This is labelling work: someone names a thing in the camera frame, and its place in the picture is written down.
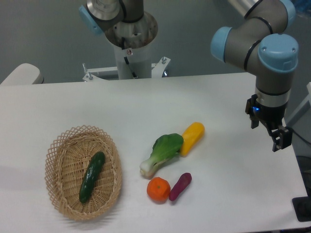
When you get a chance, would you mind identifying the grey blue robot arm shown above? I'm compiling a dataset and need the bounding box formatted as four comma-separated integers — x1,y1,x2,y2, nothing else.
210,0,299,151

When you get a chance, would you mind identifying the white chair armrest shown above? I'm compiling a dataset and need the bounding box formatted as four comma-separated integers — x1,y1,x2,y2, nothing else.
0,63,44,86

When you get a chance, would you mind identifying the yellow bell pepper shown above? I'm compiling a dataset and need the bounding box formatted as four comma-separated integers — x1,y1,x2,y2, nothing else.
179,122,205,157

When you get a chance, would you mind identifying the black base cable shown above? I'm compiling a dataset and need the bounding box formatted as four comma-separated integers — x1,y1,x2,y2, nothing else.
121,36,138,79

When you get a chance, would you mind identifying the woven wicker basket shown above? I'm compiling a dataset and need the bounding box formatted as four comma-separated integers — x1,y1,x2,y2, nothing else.
45,125,122,221

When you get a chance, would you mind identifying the green bok choy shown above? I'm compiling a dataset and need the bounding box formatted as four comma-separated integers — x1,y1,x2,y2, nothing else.
139,133,184,178

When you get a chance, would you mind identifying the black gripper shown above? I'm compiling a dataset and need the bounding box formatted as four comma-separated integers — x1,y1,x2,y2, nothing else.
245,91,293,152

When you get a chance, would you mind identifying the black device at edge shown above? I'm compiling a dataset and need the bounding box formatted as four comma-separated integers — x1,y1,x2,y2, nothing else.
292,196,311,222

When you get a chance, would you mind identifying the purple sweet potato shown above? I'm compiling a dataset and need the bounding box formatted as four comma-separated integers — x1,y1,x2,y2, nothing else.
169,172,192,201

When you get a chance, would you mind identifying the orange tangerine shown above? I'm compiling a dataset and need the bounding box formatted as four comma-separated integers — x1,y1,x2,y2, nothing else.
146,177,171,203

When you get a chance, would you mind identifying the green cucumber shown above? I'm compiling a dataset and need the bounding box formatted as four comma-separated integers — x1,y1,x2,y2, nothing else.
79,151,105,203

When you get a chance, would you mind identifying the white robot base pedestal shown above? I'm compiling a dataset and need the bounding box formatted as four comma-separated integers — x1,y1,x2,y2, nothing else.
79,0,170,80

